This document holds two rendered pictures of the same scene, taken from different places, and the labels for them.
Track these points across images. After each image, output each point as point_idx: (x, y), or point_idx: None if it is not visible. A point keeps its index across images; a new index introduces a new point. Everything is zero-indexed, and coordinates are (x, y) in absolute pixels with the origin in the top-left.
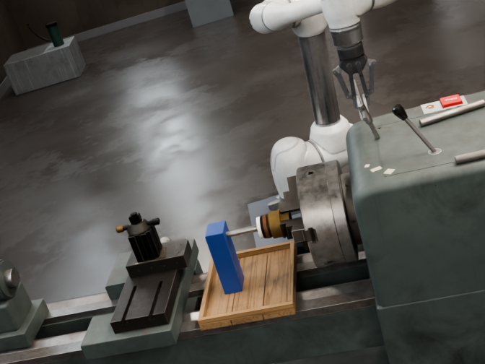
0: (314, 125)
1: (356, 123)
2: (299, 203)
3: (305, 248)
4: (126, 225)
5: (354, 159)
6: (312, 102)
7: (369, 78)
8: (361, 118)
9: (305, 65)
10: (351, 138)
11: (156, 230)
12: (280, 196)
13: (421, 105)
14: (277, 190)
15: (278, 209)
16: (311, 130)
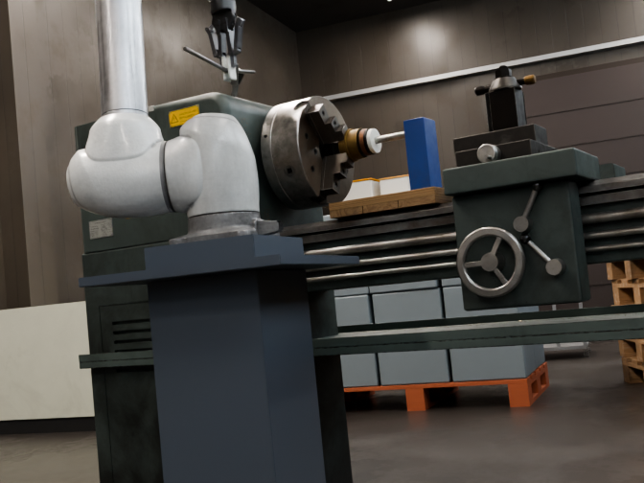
0: (149, 117)
1: (215, 92)
2: (341, 116)
3: (338, 190)
4: (518, 79)
5: (271, 106)
6: (145, 73)
7: (217, 43)
8: (236, 79)
9: (141, 8)
10: (241, 99)
11: (486, 105)
12: (259, 210)
13: (152, 105)
14: (257, 197)
15: (349, 128)
16: (155, 124)
